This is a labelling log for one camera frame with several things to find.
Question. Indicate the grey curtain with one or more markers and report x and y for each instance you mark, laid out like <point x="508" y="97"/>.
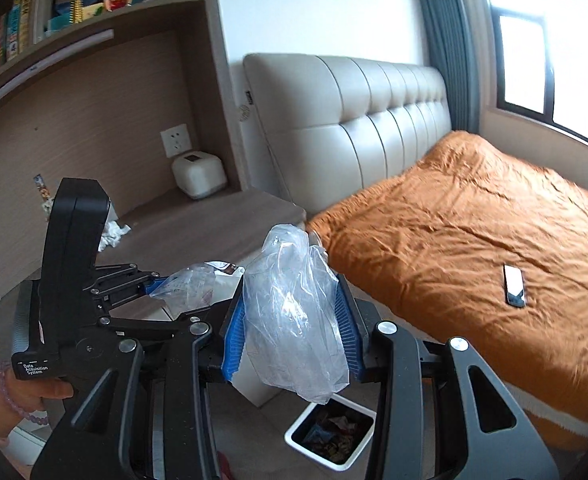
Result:
<point x="444" y="35"/>

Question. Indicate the smartphone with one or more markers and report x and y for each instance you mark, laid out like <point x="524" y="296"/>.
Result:
<point x="515" y="285"/>

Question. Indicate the beige padded headboard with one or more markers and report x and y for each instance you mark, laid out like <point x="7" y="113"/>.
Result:
<point x="349" y="125"/>

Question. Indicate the clear plastic bag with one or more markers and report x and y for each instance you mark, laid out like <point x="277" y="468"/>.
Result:
<point x="188" y="290"/>
<point x="294" y="310"/>

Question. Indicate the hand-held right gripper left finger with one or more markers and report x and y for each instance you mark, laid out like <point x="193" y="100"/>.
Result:
<point x="233" y="342"/>

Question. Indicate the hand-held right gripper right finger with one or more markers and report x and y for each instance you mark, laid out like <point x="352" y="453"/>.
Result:
<point x="348" y="332"/>

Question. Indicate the white light bar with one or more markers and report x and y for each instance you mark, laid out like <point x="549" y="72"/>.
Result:
<point x="63" y="57"/>

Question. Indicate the person's left hand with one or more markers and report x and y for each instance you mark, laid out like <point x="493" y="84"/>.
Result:
<point x="48" y="391"/>

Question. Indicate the wooden wall shelf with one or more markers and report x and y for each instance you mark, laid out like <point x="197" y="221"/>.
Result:
<point x="138" y="12"/>

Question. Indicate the pile of dark wrappers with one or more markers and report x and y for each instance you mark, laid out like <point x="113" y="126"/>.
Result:
<point x="341" y="440"/>

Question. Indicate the black framed window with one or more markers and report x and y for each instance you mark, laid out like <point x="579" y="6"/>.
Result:
<point x="549" y="40"/>

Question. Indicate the red toy figure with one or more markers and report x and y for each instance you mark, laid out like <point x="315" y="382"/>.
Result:
<point x="117" y="0"/>

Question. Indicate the white wall socket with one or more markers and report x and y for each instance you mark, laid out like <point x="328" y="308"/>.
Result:
<point x="176" y="140"/>

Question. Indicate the white ribbed device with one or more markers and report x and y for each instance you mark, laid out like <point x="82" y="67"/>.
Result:
<point x="198" y="175"/>

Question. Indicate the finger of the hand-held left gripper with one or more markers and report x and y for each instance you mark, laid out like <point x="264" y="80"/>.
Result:
<point x="148" y="285"/>
<point x="143" y="329"/>

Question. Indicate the green book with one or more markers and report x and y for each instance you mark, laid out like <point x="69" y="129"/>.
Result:
<point x="2" y="40"/>

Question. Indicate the white trash bin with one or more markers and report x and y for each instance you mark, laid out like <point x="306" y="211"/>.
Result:
<point x="299" y="440"/>

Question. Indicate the yellow pagoda model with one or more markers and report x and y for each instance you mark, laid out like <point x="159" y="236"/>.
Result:
<point x="77" y="10"/>

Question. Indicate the teal book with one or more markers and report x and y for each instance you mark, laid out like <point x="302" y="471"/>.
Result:
<point x="13" y="30"/>

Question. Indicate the crumpled white tissue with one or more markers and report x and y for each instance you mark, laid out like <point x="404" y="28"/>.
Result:
<point x="113" y="235"/>

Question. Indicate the white brown packet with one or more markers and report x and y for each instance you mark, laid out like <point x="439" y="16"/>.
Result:
<point x="226" y="267"/>

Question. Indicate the teal box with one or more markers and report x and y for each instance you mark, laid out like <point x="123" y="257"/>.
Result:
<point x="61" y="24"/>

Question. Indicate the orange blanket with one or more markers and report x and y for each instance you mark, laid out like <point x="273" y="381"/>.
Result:
<point x="454" y="220"/>

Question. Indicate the group of picture stickers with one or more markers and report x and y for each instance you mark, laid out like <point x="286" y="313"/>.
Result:
<point x="42" y="195"/>

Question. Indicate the yellow book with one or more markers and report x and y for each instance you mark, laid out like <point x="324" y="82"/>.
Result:
<point x="28" y="15"/>

